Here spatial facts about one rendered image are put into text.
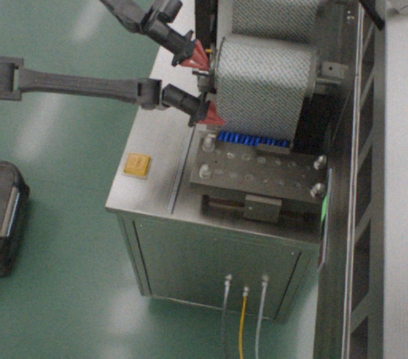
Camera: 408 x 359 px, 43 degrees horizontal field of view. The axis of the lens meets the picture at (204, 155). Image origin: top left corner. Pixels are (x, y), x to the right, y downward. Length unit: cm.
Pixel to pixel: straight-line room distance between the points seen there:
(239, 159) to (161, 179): 27
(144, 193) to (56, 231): 109
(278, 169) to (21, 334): 145
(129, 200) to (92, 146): 128
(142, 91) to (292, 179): 49
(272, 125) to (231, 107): 13
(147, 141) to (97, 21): 190
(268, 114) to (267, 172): 17
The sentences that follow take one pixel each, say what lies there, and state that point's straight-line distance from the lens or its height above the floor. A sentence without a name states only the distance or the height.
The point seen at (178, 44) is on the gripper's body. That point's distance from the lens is 142.
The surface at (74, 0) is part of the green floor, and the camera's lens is 372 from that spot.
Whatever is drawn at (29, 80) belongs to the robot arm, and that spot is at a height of 130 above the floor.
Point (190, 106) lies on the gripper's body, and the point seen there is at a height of 115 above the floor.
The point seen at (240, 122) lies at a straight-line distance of 153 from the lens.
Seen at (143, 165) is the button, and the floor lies 92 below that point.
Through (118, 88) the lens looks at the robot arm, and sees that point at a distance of 143.
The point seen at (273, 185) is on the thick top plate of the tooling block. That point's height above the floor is 103.
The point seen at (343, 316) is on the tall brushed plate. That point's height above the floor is 143.
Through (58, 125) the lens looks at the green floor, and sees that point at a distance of 299.
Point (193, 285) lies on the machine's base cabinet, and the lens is 207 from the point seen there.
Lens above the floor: 229
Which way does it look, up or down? 56 degrees down
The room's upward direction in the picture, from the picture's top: straight up
